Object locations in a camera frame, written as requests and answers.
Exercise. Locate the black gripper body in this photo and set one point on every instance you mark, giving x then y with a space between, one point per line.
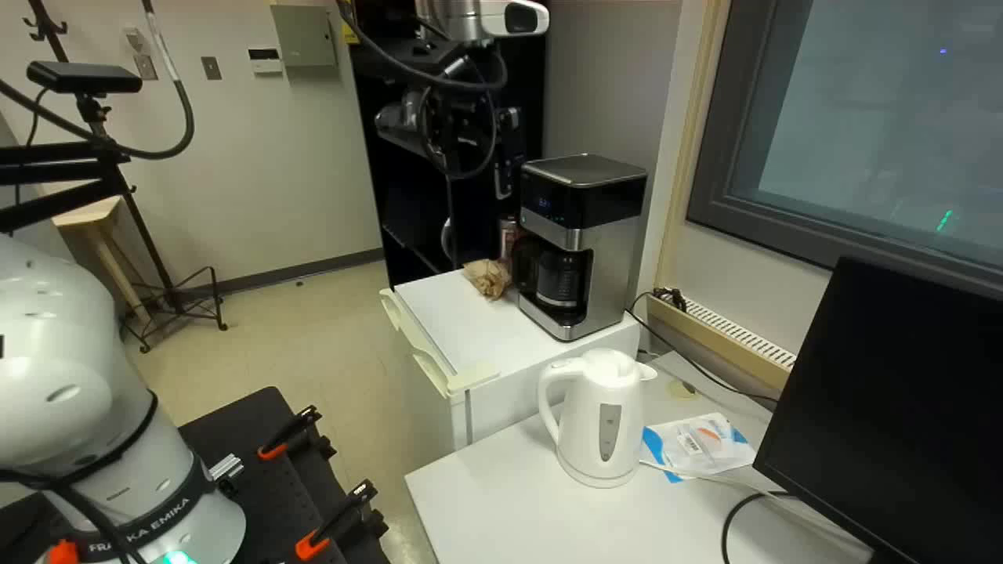
440 123

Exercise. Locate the black silver coffee maker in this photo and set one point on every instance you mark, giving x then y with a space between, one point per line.
581 238

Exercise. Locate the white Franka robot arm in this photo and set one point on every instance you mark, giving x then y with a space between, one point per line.
65 363

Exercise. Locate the black shelving unit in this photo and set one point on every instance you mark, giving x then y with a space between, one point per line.
417 224

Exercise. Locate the crumpled brown paper bag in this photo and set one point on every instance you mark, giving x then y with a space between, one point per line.
487 280

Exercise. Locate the white mini fridge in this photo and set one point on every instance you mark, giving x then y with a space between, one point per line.
482 333

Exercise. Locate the black tripod stand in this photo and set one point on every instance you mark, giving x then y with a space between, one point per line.
126 198

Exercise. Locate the white electric kettle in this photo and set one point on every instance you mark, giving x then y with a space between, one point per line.
596 425

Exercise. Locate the orange black clamp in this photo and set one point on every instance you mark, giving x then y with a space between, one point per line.
337 517
290 429

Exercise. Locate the wooden stool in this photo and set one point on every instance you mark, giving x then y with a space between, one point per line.
97 237

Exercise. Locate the white desk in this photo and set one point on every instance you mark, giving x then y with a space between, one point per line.
543 511

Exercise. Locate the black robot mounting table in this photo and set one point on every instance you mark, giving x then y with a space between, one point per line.
262 491

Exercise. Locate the blue white plastic packet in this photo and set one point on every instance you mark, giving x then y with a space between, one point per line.
695 442

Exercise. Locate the grey framed window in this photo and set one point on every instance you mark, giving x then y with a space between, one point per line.
866 114

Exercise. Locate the black computer monitor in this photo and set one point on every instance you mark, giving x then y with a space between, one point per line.
897 417

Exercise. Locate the grey wall panel box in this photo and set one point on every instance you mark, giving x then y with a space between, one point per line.
302 37

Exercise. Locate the wall light switch plate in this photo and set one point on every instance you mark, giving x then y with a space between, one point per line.
210 66

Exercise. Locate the black camera on tripod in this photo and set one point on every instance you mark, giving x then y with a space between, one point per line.
83 76

